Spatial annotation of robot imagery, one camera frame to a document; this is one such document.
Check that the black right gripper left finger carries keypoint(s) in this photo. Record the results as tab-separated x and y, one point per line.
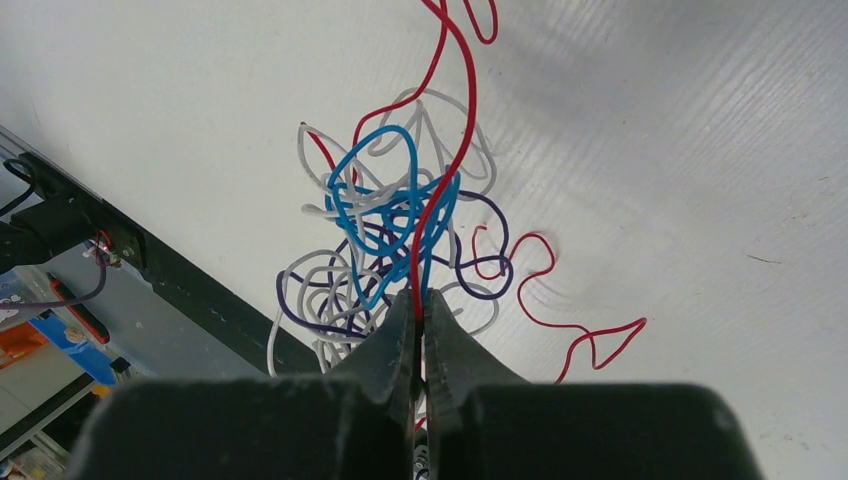
355	421

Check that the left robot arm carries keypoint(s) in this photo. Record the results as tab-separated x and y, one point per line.
43	221

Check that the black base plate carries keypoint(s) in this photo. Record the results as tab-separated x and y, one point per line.
185	286

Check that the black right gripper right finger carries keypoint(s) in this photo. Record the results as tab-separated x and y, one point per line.
484	421

